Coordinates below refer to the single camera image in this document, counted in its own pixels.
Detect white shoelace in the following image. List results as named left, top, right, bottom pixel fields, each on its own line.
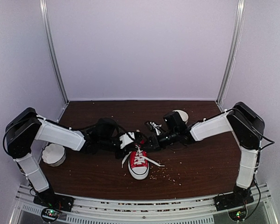
left=121, top=145, right=164, bottom=168

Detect red canvas sneaker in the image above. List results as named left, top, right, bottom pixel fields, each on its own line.
left=128, top=151, right=149, bottom=180

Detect white scalloped bowl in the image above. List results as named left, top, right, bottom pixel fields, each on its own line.
left=42, top=143, right=66, bottom=167

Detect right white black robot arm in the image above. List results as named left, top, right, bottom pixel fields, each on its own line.
left=146, top=102, right=265, bottom=206

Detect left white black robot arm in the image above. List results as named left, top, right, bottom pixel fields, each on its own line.
left=2, top=107, right=136, bottom=207

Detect scattered rice grains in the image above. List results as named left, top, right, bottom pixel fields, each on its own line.
left=123, top=160, right=185, bottom=187

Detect blue white polka-dot bowl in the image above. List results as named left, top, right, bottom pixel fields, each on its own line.
left=174, top=110, right=189, bottom=124

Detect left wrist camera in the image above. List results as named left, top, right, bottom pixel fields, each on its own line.
left=119, top=132, right=142, bottom=149

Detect left aluminium frame post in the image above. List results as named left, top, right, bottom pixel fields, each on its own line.
left=39, top=0, right=69, bottom=105

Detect aluminium frame post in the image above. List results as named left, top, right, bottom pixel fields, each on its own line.
left=39, top=0, right=69, bottom=105
left=216, top=0, right=246, bottom=107

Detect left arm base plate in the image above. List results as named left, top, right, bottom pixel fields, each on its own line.
left=33, top=194, right=74, bottom=212

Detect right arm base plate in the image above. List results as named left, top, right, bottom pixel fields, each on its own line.
left=214, top=193, right=254, bottom=211

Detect right aluminium frame post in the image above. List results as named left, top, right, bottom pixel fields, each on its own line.
left=216, top=0, right=246, bottom=107

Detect front aluminium rail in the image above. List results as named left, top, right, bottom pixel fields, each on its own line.
left=9, top=184, right=278, bottom=224

